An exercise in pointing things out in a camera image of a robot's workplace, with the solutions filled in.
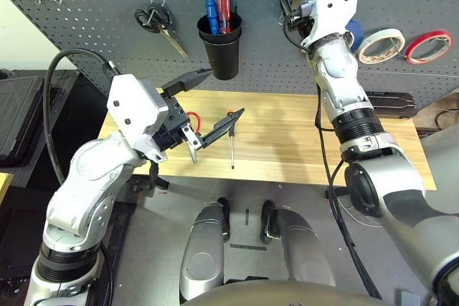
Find thick black camera cable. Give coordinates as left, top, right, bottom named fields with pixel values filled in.
left=42, top=49, right=121, bottom=186

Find black floor cable loop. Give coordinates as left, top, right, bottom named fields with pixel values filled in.
left=435, top=108, right=459, bottom=131

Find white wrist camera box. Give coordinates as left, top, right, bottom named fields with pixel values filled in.
left=106, top=73, right=169, bottom=145
left=306, top=0, right=361, bottom=47

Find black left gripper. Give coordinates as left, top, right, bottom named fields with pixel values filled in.
left=153, top=68, right=246, bottom=153

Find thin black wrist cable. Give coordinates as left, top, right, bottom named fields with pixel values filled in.
left=148, top=161, right=161, bottom=192

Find long black floor tape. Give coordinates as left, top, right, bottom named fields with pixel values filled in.
left=229, top=243, right=268, bottom=252

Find blue handled screwdriver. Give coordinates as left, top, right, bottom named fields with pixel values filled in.
left=204, top=0, right=220, bottom=34

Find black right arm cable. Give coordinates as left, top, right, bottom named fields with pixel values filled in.
left=313, top=83, right=383, bottom=300

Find orange black screwdriver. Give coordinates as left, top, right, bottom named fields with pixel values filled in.
left=226, top=108, right=238, bottom=170

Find yellow wooden side table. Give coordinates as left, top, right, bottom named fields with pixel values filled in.
left=0, top=172, right=16, bottom=206

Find white tape roll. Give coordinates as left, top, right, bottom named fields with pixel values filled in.
left=357, top=28, right=406, bottom=67

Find black plastic cup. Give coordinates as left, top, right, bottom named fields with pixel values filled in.
left=197, top=11, right=244, bottom=81

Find black handled scissors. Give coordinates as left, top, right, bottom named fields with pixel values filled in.
left=134, top=0, right=189, bottom=60

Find black ribbed storage case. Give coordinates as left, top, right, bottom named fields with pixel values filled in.
left=0, top=69, right=78, bottom=169

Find black robot right foot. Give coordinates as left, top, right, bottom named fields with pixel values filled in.
left=260, top=200, right=280, bottom=244

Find black tool case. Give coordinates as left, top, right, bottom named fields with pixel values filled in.
left=367, top=91, right=417, bottom=119

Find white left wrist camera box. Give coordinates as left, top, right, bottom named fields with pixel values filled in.
left=106, top=73, right=169, bottom=145

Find blue tape roll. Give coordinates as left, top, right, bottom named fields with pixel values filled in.
left=344, top=19, right=365, bottom=52

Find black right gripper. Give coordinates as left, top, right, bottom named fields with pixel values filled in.
left=278, top=0, right=328, bottom=39

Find silver robot left leg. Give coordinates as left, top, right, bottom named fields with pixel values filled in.
left=179, top=202, right=227, bottom=302

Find red handled scissors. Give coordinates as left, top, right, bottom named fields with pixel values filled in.
left=185, top=111, right=202, bottom=165

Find black metal table leg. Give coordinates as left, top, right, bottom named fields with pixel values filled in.
left=324, top=186, right=351, bottom=199
left=131, top=175, right=169, bottom=192

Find silver robot right leg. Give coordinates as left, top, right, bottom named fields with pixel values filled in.
left=274, top=205, right=336, bottom=287

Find grey robot torso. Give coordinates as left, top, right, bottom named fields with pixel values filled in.
left=179, top=280, right=395, bottom=306

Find silver robot leg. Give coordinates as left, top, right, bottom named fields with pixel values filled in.
left=179, top=202, right=227, bottom=302
left=274, top=205, right=336, bottom=287

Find light grey panel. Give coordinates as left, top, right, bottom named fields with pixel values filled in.
left=417, top=130, right=459, bottom=192

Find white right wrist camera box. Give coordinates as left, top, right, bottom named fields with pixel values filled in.
left=306, top=0, right=361, bottom=47

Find red tape roll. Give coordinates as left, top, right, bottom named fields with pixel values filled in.
left=404, top=30, right=455, bottom=66

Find grey floor box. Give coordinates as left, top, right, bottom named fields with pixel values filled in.
left=396, top=290, right=421, bottom=306

